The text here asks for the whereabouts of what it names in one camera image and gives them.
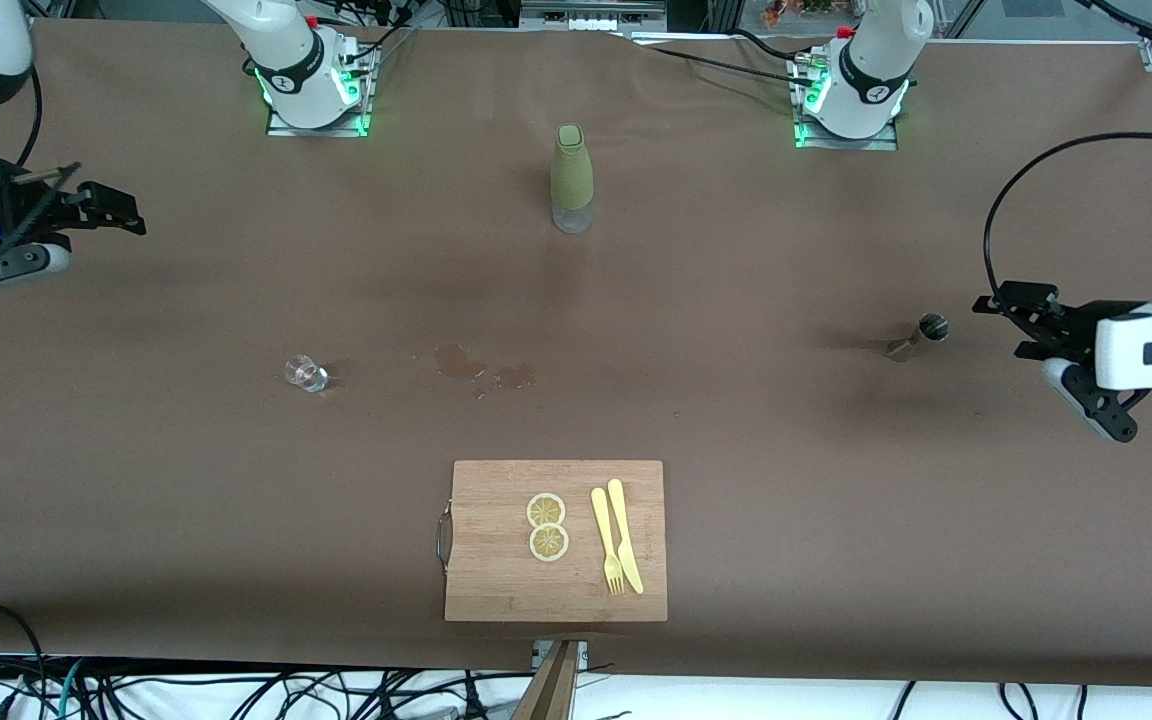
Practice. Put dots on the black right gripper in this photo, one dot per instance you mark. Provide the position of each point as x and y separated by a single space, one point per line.
28 214

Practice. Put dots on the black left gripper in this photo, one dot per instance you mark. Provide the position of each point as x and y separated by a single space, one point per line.
1071 325

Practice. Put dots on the steel jigger measuring cup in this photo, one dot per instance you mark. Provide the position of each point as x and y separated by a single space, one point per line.
932 326

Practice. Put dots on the clear glass cup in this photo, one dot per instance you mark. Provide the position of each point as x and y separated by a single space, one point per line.
306 373

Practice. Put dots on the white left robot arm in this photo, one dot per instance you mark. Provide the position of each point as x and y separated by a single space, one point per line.
871 70

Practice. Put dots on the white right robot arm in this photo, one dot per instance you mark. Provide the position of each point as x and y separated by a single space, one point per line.
286 50

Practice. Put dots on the yellow plastic knife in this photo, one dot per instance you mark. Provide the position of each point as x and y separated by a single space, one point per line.
624 540

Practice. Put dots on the yellow plastic fork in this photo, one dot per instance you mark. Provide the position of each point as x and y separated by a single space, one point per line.
603 520

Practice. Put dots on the green sleeved glass bottle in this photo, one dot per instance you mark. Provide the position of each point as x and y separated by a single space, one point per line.
572 175

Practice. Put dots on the lemon slice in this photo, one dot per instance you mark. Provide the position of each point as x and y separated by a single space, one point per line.
549 543
546 510

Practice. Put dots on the wooden cutting board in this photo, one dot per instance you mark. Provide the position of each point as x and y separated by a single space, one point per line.
496 580

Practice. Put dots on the grey power strip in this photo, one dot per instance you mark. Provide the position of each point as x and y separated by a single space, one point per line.
591 18

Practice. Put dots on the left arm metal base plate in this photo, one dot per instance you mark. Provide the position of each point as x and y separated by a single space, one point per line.
881 143

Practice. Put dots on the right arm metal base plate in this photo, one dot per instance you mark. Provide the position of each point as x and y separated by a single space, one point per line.
361 100

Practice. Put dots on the wooden camera post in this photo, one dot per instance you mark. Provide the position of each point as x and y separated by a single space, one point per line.
551 690

